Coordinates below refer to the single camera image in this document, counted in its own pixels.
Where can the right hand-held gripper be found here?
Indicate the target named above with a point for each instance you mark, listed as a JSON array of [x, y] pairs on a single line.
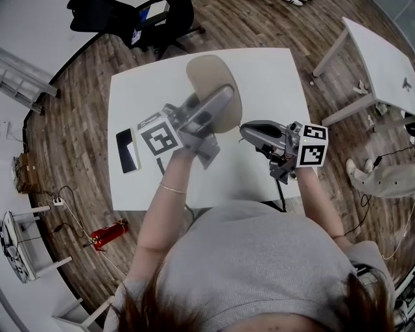
[[311, 155]]

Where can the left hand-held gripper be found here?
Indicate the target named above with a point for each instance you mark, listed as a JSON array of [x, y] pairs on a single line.
[[160, 139]]

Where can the grey oval pebble-like object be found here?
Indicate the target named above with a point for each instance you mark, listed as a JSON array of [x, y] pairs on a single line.
[[210, 74]]

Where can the person's right forearm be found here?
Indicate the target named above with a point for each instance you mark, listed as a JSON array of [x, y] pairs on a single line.
[[317, 201]]

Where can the person's left forearm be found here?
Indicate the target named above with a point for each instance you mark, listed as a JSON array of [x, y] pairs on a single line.
[[165, 201]]

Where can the white rectangular table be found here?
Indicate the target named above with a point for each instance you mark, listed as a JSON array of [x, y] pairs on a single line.
[[259, 81], [379, 58]]

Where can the black smartphone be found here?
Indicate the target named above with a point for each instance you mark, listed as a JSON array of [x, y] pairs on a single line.
[[124, 149]]

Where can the small white tag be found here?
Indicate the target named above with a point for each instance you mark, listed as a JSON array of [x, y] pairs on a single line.
[[136, 36]]

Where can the white and blue box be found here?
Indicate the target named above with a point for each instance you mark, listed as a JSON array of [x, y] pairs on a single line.
[[155, 11]]

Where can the crumpled white paper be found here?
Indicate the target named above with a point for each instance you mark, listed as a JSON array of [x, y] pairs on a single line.
[[360, 88]]

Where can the person's grey knit shirt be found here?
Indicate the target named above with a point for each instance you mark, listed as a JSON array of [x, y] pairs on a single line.
[[259, 259]]

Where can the black office chair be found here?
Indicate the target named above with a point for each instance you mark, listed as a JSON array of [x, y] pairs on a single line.
[[97, 16]]

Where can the red fire extinguisher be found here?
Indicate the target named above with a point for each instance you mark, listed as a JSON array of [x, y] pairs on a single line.
[[108, 233]]

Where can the silver folding ladder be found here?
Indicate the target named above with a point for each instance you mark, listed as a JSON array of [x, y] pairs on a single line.
[[32, 74]]

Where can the white power strip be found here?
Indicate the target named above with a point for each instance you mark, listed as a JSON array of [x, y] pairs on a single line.
[[58, 202]]

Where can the stack of cardboard boxes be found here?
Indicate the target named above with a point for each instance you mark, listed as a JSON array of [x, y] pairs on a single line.
[[26, 175]]

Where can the frosted glass partition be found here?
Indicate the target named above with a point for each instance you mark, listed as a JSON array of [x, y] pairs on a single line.
[[407, 16]]

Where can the small white side table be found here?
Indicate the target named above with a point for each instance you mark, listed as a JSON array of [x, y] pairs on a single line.
[[68, 308], [27, 259]]

